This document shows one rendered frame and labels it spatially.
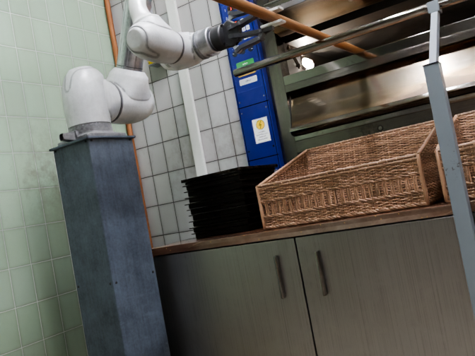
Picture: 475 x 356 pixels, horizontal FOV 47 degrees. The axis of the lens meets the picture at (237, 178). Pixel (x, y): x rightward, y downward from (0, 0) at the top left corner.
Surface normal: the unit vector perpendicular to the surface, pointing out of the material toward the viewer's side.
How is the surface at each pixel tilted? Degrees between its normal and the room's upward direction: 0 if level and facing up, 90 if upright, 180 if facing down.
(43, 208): 90
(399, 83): 70
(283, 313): 90
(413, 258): 90
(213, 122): 90
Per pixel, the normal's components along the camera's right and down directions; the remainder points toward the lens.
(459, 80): -0.55, -0.29
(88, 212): -0.59, 0.07
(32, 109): 0.83, -0.18
